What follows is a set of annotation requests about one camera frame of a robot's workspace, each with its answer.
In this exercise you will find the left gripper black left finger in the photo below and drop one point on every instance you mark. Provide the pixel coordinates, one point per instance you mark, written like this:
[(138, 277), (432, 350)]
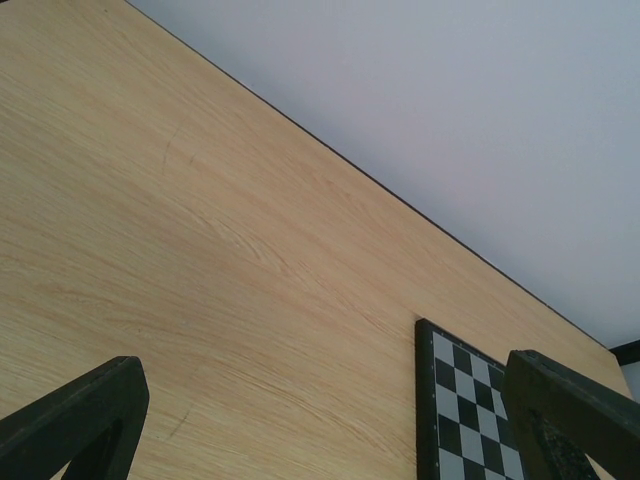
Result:
[(87, 429)]

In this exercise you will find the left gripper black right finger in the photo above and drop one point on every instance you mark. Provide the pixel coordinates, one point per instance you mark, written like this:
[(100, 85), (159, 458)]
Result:
[(563, 421)]

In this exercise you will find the black grey chess board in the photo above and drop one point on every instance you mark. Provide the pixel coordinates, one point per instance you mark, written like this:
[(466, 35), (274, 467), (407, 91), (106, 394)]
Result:
[(462, 429)]

